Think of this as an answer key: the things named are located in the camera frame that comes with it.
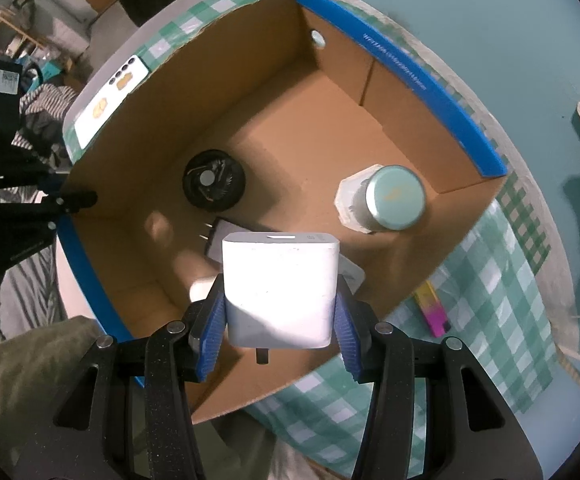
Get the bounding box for grey wrinkled cloth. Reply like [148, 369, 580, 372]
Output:
[0, 245, 78, 346]

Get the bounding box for striped cloth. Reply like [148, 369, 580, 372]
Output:
[17, 82, 78, 158]

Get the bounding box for white wall charger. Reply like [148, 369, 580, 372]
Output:
[221, 231, 342, 365]
[337, 255, 366, 296]

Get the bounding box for white earbuds case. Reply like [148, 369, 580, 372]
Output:
[189, 280, 216, 306]

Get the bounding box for black power adapter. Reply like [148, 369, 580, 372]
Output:
[199, 216, 271, 263]

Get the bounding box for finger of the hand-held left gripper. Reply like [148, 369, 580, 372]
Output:
[0, 160, 68, 191]
[0, 187, 97, 288]

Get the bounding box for blue rimmed cardboard box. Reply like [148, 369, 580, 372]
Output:
[55, 0, 511, 423]

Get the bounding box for white smartphone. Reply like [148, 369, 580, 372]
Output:
[72, 54, 149, 150]

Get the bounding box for teal round tin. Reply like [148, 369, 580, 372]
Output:
[365, 165, 426, 232]

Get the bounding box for teal checkered plastic sheet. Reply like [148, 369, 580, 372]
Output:
[62, 0, 556, 476]

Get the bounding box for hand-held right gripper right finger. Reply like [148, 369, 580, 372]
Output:
[334, 277, 543, 480]

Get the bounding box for iridescent rainbow lighter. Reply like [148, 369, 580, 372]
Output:
[412, 280, 452, 338]

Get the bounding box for person's olive trousers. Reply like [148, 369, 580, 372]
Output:
[0, 317, 283, 480]

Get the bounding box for black round fan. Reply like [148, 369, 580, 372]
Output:
[182, 149, 247, 209]

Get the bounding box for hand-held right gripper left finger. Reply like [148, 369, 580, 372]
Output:
[12, 274, 227, 480]

